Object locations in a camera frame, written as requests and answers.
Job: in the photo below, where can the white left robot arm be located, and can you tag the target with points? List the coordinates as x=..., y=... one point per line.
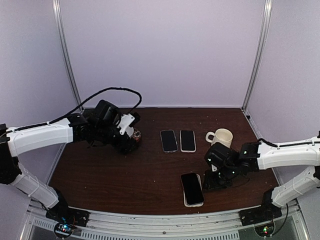
x=101, y=126

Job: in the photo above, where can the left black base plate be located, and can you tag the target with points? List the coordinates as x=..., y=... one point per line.
x=73, y=217

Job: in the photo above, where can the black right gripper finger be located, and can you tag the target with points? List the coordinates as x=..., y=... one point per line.
x=209, y=180
x=221, y=184

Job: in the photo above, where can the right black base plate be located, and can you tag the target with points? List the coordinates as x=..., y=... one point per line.
x=259, y=214

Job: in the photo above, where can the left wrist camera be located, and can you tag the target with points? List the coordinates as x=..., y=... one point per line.
x=127, y=122

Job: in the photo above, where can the pink phone case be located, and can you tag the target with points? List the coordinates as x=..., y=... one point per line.
x=187, y=141

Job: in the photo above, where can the left circuit board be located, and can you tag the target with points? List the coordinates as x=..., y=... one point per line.
x=63, y=230

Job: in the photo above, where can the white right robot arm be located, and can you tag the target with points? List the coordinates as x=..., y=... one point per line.
x=263, y=155

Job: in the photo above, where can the clear phone case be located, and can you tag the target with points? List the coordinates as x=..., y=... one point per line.
x=168, y=141

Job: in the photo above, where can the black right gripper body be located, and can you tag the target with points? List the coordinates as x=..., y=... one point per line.
x=226, y=172

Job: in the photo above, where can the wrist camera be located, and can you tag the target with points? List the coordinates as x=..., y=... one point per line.
x=127, y=122
x=216, y=155

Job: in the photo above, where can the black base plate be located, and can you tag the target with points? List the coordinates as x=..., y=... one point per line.
x=73, y=217
x=259, y=214

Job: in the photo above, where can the circuit board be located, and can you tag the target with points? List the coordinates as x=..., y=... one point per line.
x=264, y=230
x=63, y=230

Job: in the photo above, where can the aluminium front rail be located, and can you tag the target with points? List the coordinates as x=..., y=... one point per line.
x=207, y=226

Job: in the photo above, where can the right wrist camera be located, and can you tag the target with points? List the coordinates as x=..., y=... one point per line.
x=216, y=155

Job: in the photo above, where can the aluminium frame post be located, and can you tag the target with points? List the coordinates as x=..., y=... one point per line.
x=66, y=57
x=264, y=30

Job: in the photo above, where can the right aluminium frame post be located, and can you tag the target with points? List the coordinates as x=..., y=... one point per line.
x=264, y=30

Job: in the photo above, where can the cream ceramic mug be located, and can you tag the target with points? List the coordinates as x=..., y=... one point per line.
x=221, y=135

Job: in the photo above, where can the right circuit board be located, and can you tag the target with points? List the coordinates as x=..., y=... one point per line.
x=264, y=230

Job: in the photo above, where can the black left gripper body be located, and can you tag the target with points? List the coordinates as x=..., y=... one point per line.
x=104, y=135

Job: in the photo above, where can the white phone case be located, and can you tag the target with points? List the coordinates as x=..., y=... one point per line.
x=192, y=191

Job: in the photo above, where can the left aluminium frame post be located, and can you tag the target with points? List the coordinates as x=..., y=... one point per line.
x=66, y=57

